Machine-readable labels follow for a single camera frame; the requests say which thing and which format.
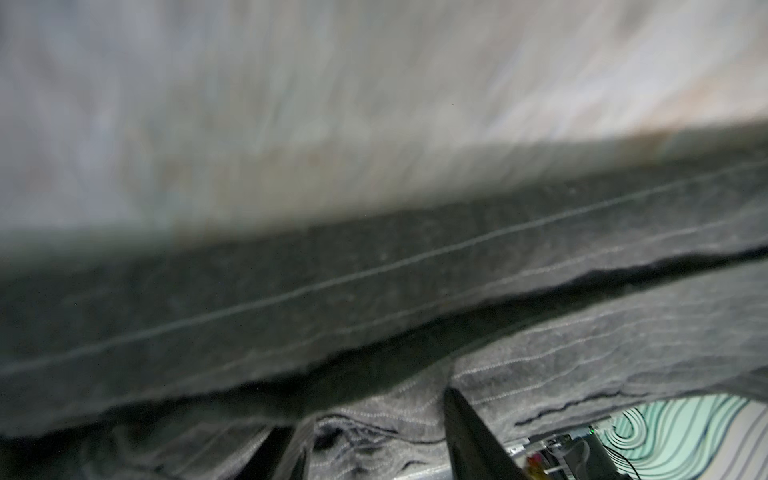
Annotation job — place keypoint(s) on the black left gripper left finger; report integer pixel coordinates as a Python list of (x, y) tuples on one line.
[(268, 456)]

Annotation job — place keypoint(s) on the dark grey pinstripe shirt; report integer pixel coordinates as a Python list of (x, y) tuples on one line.
[(128, 354)]

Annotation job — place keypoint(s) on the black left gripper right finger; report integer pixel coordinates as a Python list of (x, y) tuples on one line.
[(474, 452)]

